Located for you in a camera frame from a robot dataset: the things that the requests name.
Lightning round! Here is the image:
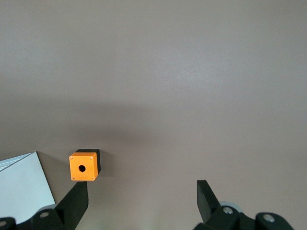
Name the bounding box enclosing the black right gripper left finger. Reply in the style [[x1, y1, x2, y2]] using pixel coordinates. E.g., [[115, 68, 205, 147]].
[[0, 181, 89, 230]]

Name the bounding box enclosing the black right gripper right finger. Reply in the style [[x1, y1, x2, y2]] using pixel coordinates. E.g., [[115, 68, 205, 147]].
[[193, 180, 295, 230]]

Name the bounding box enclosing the orange button enclosure box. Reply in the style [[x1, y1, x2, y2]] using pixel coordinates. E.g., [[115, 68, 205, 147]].
[[69, 149, 102, 182]]

